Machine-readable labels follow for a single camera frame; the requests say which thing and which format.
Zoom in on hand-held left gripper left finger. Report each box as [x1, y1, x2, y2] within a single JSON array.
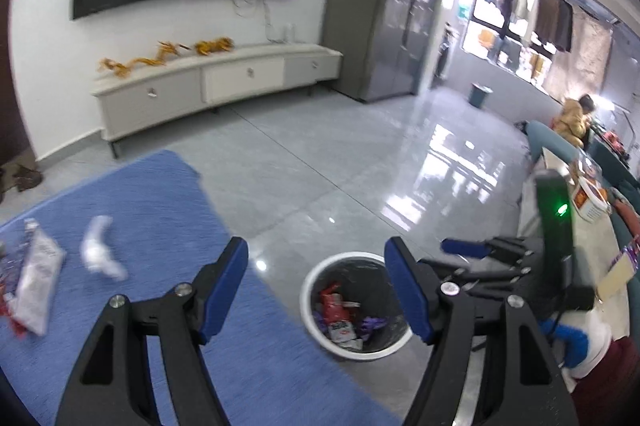
[[55, 236, 250, 426]]

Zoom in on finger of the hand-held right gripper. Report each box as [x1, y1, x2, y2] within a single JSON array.
[[417, 257, 544, 302], [440, 235, 541, 267]]

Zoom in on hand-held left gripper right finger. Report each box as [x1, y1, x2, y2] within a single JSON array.
[[383, 236, 576, 426]]

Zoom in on purple plastic bag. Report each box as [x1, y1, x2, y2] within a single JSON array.
[[359, 315, 394, 340]]

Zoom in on large red white snack wrapper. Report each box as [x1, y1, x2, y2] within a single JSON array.
[[320, 285, 362, 323]]

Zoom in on white wrapper with red print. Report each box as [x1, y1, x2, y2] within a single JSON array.
[[327, 320, 357, 343]]

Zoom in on white trash bin black liner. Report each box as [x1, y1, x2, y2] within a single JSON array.
[[299, 251, 417, 363]]

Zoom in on clear plastic wrapper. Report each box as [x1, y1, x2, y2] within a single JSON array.
[[9, 225, 69, 338]]

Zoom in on dark red snack wrapper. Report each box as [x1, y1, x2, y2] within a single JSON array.
[[0, 292, 27, 338]]

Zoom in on person's right forearm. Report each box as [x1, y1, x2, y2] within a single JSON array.
[[569, 335, 640, 426]]

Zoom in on person's right hand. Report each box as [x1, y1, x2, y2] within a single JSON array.
[[542, 308, 616, 380]]

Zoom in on white coffee table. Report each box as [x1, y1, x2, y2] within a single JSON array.
[[516, 155, 637, 343]]

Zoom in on orange white box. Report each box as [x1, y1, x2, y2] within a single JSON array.
[[569, 182, 610, 223]]

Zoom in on tan paper sheet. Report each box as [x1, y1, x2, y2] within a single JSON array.
[[596, 260, 637, 313]]

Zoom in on teal sofa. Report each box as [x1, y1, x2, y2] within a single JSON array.
[[525, 120, 640, 287]]

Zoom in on small blue-green waste bin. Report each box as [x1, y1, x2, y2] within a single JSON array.
[[468, 81, 494, 110]]

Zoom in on white television cabinet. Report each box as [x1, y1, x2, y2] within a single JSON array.
[[90, 41, 344, 160]]

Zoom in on brown shoe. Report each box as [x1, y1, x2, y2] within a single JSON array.
[[14, 165, 45, 193], [0, 166, 21, 202]]

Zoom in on hanging dark clothes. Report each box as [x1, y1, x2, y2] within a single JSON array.
[[510, 0, 575, 53]]

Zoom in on balcony window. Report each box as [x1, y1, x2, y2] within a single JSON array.
[[462, 0, 556, 82]]

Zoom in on gold dragon figurine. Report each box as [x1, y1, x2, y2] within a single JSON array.
[[98, 39, 191, 80]]

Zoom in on gold tiger figurine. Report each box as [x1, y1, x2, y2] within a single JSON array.
[[193, 36, 235, 57]]

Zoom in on grey refrigerator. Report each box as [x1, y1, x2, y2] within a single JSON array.
[[322, 0, 447, 103]]

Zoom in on dark brown door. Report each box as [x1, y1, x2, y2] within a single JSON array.
[[0, 56, 37, 168]]

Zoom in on television cables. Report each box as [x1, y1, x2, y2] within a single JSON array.
[[229, 0, 282, 42]]

